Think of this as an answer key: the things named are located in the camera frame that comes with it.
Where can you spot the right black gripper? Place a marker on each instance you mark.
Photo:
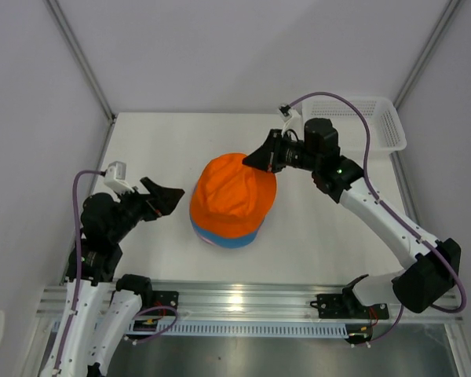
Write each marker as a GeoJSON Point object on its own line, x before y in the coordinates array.
{"type": "Point", "coordinates": [261, 159]}

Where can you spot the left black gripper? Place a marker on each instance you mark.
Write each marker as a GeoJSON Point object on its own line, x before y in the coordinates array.
{"type": "Point", "coordinates": [160, 201]}

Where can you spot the orange bucket hat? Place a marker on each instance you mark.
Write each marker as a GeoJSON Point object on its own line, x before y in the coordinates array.
{"type": "Point", "coordinates": [230, 199]}

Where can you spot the blue bucket hat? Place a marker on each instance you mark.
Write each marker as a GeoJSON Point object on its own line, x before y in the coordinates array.
{"type": "Point", "coordinates": [225, 242]}

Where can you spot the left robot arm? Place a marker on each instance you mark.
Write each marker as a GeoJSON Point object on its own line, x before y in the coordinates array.
{"type": "Point", "coordinates": [98, 308]}

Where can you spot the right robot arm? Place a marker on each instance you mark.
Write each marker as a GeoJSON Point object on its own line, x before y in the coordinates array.
{"type": "Point", "coordinates": [429, 266]}

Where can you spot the white plastic basket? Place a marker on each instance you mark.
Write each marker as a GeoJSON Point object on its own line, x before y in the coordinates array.
{"type": "Point", "coordinates": [386, 132]}

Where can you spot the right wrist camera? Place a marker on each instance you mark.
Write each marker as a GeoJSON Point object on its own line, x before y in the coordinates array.
{"type": "Point", "coordinates": [291, 118]}

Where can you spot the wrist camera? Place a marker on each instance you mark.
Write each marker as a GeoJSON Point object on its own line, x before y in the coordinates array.
{"type": "Point", "coordinates": [115, 176]}
{"type": "Point", "coordinates": [291, 118]}

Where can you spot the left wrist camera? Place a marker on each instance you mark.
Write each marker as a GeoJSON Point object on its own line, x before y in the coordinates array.
{"type": "Point", "coordinates": [115, 176]}

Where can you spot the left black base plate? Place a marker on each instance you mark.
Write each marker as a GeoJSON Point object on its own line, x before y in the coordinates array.
{"type": "Point", "coordinates": [161, 303]}

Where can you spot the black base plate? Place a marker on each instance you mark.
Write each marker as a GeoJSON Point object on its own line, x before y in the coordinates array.
{"type": "Point", "coordinates": [339, 306]}
{"type": "Point", "coordinates": [161, 303]}

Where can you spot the aluminium mounting rail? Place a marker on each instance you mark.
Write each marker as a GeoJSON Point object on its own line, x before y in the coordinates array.
{"type": "Point", "coordinates": [244, 302]}

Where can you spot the white slotted cable duct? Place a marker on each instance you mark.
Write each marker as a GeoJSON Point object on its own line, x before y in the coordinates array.
{"type": "Point", "coordinates": [222, 328]}

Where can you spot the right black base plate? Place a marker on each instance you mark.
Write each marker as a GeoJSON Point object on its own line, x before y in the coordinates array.
{"type": "Point", "coordinates": [339, 306]}

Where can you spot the left aluminium corner post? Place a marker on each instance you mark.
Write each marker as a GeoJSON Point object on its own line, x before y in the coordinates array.
{"type": "Point", "coordinates": [67, 33]}

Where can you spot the aluminium corner post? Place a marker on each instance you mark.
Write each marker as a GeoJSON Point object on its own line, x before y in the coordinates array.
{"type": "Point", "coordinates": [433, 41]}
{"type": "Point", "coordinates": [67, 33]}

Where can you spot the right aluminium corner post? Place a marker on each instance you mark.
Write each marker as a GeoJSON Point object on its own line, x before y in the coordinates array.
{"type": "Point", "coordinates": [433, 41]}

